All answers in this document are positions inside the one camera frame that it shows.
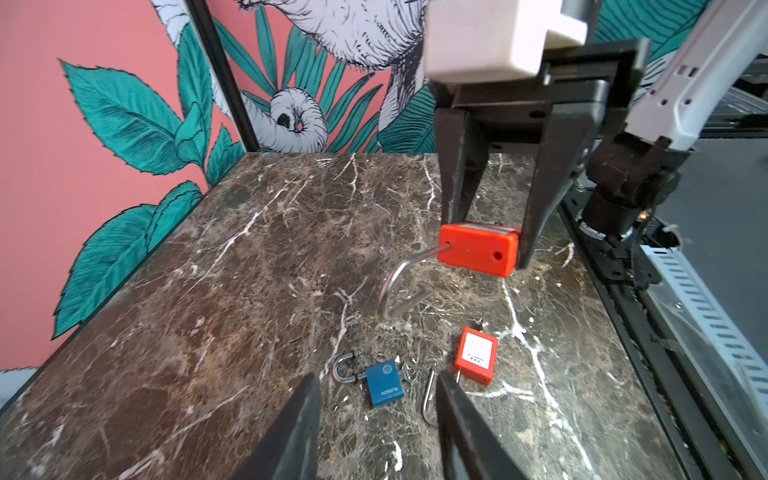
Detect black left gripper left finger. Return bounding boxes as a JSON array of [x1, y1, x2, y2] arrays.
[[233, 374, 322, 479]]

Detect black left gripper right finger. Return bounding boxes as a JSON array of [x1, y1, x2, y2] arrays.
[[436, 371, 527, 479]]

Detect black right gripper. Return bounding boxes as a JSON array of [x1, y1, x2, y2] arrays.
[[428, 38, 651, 269]]

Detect red padlock long shackle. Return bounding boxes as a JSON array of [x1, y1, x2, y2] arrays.
[[378, 222, 523, 320]]

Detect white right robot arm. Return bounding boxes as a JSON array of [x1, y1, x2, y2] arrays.
[[424, 1, 767, 277]]

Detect red padlock white label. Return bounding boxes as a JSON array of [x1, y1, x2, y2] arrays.
[[421, 326, 500, 428]]

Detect blue padlock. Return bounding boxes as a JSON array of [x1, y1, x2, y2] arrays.
[[331, 352, 405, 407]]

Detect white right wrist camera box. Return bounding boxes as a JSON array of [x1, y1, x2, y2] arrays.
[[423, 0, 588, 84]]

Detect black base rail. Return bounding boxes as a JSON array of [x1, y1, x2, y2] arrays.
[[558, 189, 753, 479]]

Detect white slotted cable duct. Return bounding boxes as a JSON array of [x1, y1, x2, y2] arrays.
[[640, 244, 768, 421]]

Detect black enclosure corner post left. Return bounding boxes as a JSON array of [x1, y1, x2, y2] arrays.
[[185, 0, 261, 153]]

